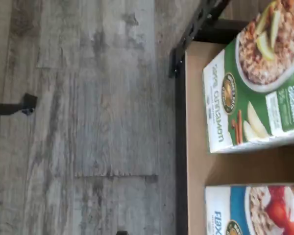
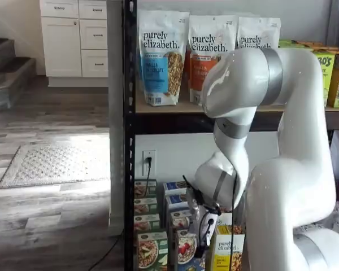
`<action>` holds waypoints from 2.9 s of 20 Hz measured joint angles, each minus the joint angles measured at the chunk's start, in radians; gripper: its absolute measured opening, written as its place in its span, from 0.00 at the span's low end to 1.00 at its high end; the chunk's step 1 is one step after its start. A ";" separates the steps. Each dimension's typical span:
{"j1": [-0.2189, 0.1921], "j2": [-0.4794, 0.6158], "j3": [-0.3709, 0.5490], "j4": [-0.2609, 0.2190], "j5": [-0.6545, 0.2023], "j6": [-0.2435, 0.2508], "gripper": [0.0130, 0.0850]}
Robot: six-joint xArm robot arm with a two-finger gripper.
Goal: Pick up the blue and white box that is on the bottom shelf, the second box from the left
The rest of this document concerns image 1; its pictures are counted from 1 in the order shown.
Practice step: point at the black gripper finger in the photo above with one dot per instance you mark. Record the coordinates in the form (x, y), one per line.
(5, 109)
(122, 233)

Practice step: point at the black metal shelf rack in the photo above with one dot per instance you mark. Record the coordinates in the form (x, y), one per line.
(181, 147)

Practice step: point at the blue white flax oatmeal box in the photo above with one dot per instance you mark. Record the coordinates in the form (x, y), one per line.
(235, 210)

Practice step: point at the green Nature's Path oatmeal box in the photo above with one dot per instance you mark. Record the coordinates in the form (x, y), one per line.
(235, 117)

